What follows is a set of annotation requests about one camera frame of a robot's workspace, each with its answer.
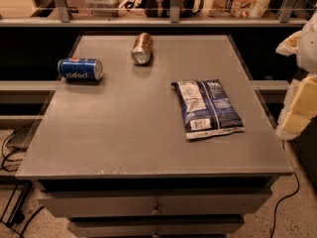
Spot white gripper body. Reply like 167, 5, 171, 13
296, 14, 317, 72

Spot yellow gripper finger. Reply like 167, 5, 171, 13
275, 31, 301, 57
275, 74, 317, 141

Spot blue pepsi can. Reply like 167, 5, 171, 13
57, 58, 103, 80

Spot gold soda can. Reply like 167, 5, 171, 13
131, 33, 154, 64

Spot colourful snack bag on shelf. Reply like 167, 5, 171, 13
208, 0, 270, 19

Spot blue white snack bag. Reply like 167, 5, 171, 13
171, 79, 245, 140

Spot black backpack on shelf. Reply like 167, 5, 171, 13
140, 0, 204, 18

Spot upper grey drawer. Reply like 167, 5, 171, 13
38, 189, 271, 218

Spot grey drawer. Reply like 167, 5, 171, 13
38, 189, 271, 218
67, 216, 245, 238

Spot grey drawer cabinet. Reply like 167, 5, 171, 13
17, 35, 292, 223

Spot lower grey drawer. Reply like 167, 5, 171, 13
67, 216, 245, 238

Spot black cable right floor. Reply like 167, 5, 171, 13
268, 172, 301, 238

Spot grey metal shelf rail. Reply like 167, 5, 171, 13
0, 0, 317, 28

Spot black cables left floor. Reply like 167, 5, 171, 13
0, 121, 38, 173

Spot black wire floor stand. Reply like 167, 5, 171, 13
0, 180, 44, 238

